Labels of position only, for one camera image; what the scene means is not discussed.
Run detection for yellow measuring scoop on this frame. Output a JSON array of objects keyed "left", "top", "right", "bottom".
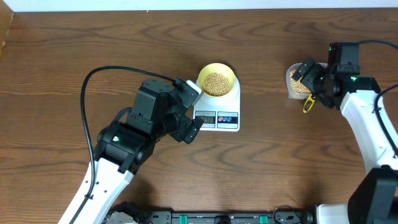
[{"left": 303, "top": 94, "right": 316, "bottom": 113}]

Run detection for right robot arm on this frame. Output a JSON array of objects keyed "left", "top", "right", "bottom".
[{"left": 286, "top": 42, "right": 397, "bottom": 224}]

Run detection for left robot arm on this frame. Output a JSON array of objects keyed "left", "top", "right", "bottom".
[{"left": 60, "top": 78, "right": 203, "bottom": 223}]

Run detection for white digital kitchen scale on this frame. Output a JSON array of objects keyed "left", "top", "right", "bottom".
[{"left": 193, "top": 76, "right": 241, "bottom": 132}]

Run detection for soybeans in yellow bowl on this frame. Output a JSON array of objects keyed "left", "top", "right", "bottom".
[{"left": 202, "top": 72, "right": 233, "bottom": 96}]

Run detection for pale yellow bowl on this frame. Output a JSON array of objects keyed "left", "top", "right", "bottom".
[{"left": 197, "top": 63, "right": 239, "bottom": 98}]

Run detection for soybeans in container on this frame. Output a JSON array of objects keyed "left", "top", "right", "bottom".
[{"left": 290, "top": 69, "right": 311, "bottom": 94}]

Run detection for clear plastic container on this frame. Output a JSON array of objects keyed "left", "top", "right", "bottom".
[{"left": 286, "top": 63, "right": 312, "bottom": 100}]

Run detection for left black cable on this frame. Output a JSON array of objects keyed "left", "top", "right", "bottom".
[{"left": 68, "top": 65, "right": 187, "bottom": 224}]

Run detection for black cable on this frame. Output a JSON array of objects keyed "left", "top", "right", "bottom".
[
  {"left": 357, "top": 39, "right": 398, "bottom": 156},
  {"left": 68, "top": 65, "right": 187, "bottom": 224}
]

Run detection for right black cable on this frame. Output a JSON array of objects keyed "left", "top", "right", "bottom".
[{"left": 357, "top": 39, "right": 398, "bottom": 156}]

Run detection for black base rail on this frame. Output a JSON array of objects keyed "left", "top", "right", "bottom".
[{"left": 103, "top": 211, "right": 316, "bottom": 224}]

